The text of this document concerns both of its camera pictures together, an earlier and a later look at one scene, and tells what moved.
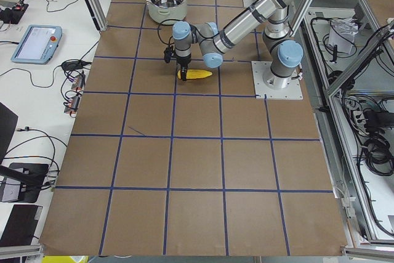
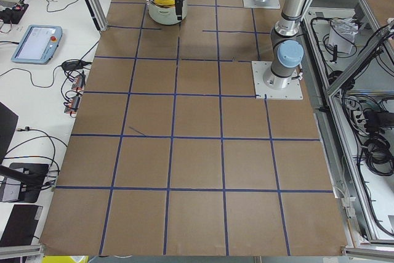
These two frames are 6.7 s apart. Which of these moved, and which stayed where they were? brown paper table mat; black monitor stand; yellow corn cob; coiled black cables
Moved: yellow corn cob
Stayed: brown paper table mat; black monitor stand; coiled black cables
